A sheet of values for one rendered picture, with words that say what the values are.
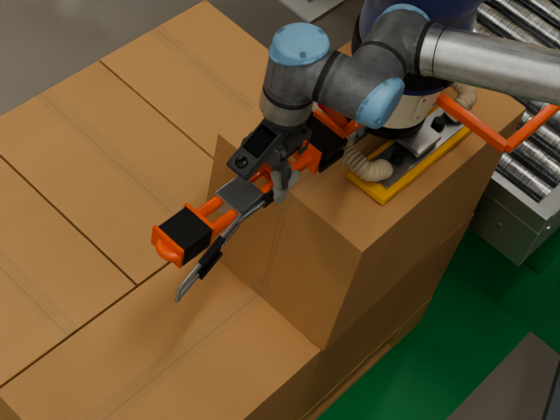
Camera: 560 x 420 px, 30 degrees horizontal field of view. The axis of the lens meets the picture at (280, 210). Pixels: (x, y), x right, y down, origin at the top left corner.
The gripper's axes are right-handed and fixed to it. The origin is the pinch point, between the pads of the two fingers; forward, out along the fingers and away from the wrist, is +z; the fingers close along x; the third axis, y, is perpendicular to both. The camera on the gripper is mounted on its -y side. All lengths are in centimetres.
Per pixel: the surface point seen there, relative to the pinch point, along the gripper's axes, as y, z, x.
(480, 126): 45.3, -1.3, -18.3
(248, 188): -3.3, -2.1, -0.1
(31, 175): -5, 53, 62
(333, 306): 13.0, 35.2, -16.8
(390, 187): 28.2, 10.7, -12.3
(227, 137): 12.8, 12.9, 19.1
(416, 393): 54, 107, -32
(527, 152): 102, 54, -14
